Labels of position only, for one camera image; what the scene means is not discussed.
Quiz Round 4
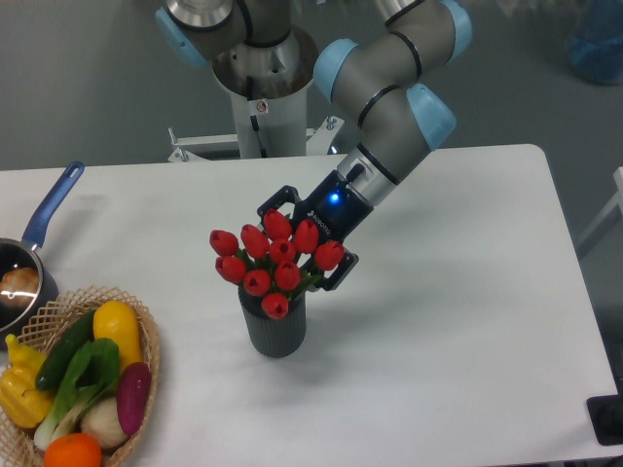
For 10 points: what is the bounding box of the red tulip bouquet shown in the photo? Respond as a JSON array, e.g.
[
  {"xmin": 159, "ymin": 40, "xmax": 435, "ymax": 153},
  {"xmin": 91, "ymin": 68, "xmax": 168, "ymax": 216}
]
[{"xmin": 209, "ymin": 208, "xmax": 346, "ymax": 319}]

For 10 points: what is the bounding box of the woven wicker basket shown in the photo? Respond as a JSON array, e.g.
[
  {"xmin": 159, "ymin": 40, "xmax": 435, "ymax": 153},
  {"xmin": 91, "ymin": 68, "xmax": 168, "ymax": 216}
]
[{"xmin": 1, "ymin": 286, "xmax": 160, "ymax": 466}]

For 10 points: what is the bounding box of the purple eggplant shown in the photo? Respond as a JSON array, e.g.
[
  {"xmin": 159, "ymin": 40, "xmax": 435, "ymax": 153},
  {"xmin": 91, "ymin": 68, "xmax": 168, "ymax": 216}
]
[{"xmin": 116, "ymin": 362, "xmax": 152, "ymax": 436}]

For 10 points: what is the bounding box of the blue-handled saucepan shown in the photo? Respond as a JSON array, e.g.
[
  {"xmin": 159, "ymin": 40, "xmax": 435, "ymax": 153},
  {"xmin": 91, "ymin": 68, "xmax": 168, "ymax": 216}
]
[{"xmin": 1, "ymin": 162, "xmax": 85, "ymax": 336}]

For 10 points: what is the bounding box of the bread roll in pan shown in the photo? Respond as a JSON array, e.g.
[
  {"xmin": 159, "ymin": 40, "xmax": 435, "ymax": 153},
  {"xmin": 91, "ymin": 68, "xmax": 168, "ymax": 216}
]
[{"xmin": 1, "ymin": 268, "xmax": 39, "ymax": 309}]

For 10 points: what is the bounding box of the dark grey ribbed vase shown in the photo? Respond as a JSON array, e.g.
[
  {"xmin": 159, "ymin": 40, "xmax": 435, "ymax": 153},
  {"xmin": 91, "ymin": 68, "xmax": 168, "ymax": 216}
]
[{"xmin": 238, "ymin": 287, "xmax": 307, "ymax": 358}]

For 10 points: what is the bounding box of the green cucumber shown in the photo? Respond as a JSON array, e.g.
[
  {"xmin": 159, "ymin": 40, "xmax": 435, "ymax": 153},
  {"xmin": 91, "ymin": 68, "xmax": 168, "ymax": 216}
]
[{"xmin": 35, "ymin": 309, "xmax": 95, "ymax": 391}]

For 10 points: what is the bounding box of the white garlic bulb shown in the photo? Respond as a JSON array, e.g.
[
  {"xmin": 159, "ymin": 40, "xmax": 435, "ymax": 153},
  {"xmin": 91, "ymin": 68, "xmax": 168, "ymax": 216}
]
[{"xmin": 80, "ymin": 397, "xmax": 128, "ymax": 449}]

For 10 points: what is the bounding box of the yellow bell pepper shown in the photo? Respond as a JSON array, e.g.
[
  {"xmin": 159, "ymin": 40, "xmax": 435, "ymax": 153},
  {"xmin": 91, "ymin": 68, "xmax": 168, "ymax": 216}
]
[{"xmin": 1, "ymin": 334, "xmax": 55, "ymax": 429}]

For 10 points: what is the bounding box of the blue translucent container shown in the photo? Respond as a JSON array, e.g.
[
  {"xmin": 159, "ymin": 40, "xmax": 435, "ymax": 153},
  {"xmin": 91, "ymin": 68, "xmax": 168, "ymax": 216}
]
[{"xmin": 566, "ymin": 1, "xmax": 622, "ymax": 86}]

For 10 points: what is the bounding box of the orange fruit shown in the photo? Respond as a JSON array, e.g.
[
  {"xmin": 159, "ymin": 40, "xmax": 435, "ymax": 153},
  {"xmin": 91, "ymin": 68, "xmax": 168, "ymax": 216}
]
[{"xmin": 43, "ymin": 433, "xmax": 103, "ymax": 467}]

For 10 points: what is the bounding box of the green bok choy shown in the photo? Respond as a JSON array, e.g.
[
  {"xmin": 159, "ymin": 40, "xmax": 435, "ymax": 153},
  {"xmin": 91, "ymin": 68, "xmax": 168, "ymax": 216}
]
[{"xmin": 33, "ymin": 338, "xmax": 121, "ymax": 450}]

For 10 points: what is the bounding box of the black device at table edge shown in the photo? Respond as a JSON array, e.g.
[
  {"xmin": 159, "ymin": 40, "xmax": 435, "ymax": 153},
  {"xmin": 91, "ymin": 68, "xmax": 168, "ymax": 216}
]
[{"xmin": 586, "ymin": 395, "xmax": 622, "ymax": 446}]

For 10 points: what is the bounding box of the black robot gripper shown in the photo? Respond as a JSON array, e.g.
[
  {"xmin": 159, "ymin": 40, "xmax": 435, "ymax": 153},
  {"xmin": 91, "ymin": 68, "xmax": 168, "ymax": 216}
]
[{"xmin": 257, "ymin": 170, "xmax": 374, "ymax": 292}]

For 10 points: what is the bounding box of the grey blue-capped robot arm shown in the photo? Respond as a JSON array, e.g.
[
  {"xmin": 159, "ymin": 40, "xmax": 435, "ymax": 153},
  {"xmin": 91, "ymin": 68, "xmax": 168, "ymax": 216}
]
[{"xmin": 156, "ymin": 1, "xmax": 472, "ymax": 241}]

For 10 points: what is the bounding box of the white frame at right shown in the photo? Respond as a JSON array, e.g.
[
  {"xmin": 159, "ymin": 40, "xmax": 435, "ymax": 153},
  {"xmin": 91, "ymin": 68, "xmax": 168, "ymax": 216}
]
[{"xmin": 575, "ymin": 166, "xmax": 622, "ymax": 260}]

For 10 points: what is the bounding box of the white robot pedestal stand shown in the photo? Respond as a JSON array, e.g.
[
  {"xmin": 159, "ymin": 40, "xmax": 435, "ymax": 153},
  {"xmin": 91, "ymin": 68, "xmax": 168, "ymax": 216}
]
[{"xmin": 168, "ymin": 25, "xmax": 345, "ymax": 162}]

